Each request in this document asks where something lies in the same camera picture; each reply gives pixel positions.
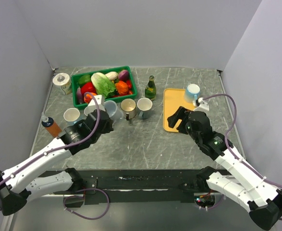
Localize grey printed mug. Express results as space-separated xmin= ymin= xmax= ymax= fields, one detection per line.
xmin=84 ymin=106 xmax=93 ymax=116

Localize light blue mug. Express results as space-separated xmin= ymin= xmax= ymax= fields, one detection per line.
xmin=184 ymin=84 xmax=200 ymax=107

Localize cream ribbed mug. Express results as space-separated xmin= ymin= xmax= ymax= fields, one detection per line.
xmin=120 ymin=99 xmax=136 ymax=121

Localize green mug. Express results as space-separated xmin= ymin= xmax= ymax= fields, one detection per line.
xmin=63 ymin=108 xmax=81 ymax=126

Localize dark grey blue mug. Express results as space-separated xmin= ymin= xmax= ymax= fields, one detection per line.
xmin=136 ymin=98 xmax=153 ymax=119

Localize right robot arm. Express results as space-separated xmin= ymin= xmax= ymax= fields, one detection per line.
xmin=167 ymin=106 xmax=282 ymax=231

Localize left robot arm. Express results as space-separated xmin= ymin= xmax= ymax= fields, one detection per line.
xmin=0 ymin=110 xmax=113 ymax=216

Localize yellow tray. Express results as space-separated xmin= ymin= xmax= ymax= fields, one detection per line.
xmin=163 ymin=88 xmax=195 ymax=133

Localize green glass bottle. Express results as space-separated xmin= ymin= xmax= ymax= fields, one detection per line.
xmin=145 ymin=76 xmax=157 ymax=101

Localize purple eggplant toy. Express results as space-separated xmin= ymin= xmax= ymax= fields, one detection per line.
xmin=76 ymin=88 xmax=84 ymax=104

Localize green napa cabbage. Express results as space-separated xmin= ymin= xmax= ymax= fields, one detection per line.
xmin=91 ymin=72 xmax=116 ymax=98

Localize orange pumpkin toy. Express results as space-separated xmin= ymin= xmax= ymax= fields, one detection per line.
xmin=115 ymin=80 xmax=129 ymax=95

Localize red bell pepper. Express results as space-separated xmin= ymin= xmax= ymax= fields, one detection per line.
xmin=81 ymin=82 xmax=97 ymax=94

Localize red chili toy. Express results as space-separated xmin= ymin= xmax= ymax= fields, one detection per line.
xmin=126 ymin=80 xmax=133 ymax=95

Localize green bell pepper toy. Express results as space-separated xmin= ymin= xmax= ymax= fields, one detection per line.
xmin=78 ymin=74 xmax=91 ymax=87

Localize purple onion toy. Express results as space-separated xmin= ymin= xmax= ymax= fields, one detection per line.
xmin=118 ymin=70 xmax=129 ymax=82

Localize green plastic crate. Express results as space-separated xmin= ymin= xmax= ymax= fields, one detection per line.
xmin=71 ymin=66 xmax=138 ymax=108

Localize orange spray bottle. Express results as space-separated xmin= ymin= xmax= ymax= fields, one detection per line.
xmin=41 ymin=113 xmax=61 ymax=138

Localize white green paper cup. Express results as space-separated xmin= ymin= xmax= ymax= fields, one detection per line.
xmin=52 ymin=73 xmax=72 ymax=95

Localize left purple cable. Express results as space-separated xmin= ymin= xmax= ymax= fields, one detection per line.
xmin=0 ymin=91 xmax=101 ymax=216

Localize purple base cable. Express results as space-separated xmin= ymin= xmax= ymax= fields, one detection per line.
xmin=62 ymin=186 xmax=110 ymax=220

